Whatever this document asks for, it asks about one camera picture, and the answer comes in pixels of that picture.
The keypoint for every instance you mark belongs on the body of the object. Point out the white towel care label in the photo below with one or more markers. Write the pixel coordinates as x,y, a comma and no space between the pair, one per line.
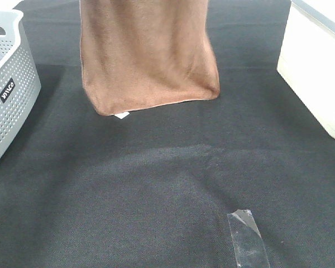
122,115

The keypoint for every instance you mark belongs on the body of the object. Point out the grey perforated laundry basket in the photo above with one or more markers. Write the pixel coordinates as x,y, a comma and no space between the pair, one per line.
19,81

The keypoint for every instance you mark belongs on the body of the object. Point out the brown microfibre towel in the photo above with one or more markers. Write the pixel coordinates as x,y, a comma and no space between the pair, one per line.
143,54

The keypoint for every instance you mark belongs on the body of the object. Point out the white plastic storage bin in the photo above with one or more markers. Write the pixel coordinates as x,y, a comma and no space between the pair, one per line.
307,58

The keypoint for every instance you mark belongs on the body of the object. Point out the clear tape strip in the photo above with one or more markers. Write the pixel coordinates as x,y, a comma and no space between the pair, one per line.
248,245

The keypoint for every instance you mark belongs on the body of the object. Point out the black table cloth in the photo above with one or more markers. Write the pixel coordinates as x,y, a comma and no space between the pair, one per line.
155,189

